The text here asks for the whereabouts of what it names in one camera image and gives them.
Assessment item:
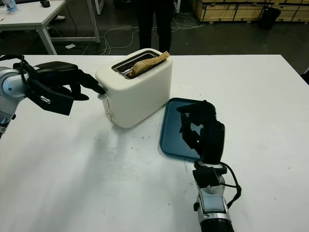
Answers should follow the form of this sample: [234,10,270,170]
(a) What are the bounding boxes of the wooden crates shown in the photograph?
[190,0,309,24]

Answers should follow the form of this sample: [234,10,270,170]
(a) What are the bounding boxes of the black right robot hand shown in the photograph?
[175,100,226,165]

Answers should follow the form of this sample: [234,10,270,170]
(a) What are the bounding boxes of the white office table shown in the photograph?
[0,0,101,56]

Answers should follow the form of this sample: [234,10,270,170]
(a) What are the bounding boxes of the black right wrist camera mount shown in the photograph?
[192,166,223,191]

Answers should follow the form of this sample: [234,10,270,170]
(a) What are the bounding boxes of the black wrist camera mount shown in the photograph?
[192,166,223,191]
[25,79,74,116]

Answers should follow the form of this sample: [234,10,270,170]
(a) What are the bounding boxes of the black waste bin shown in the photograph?
[259,7,281,31]

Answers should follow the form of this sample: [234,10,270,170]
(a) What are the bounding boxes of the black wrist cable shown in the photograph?
[217,161,242,211]
[0,54,32,96]

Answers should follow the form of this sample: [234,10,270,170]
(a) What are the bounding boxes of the toasted brown bread slice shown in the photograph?
[130,50,170,78]

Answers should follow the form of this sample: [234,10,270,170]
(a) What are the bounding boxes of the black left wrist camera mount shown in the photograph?
[25,79,74,116]

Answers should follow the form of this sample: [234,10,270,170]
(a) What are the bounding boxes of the standing person in black clothes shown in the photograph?
[136,0,175,53]

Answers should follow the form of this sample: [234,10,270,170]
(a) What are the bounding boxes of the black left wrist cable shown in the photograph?
[0,54,32,96]

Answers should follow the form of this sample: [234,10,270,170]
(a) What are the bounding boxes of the dark teal plastic tray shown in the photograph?
[158,97,218,160]

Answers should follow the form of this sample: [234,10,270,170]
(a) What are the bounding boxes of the white floor cable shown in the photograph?
[48,12,206,56]

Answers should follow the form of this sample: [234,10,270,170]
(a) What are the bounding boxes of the cream white toaster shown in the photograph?
[95,48,173,129]

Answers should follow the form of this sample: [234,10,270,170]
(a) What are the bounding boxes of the blue printed cup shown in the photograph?
[6,0,19,14]

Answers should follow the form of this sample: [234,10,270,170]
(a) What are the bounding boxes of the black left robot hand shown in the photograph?
[28,61,107,101]

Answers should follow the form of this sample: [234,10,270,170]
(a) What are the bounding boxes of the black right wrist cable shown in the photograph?
[217,161,242,211]

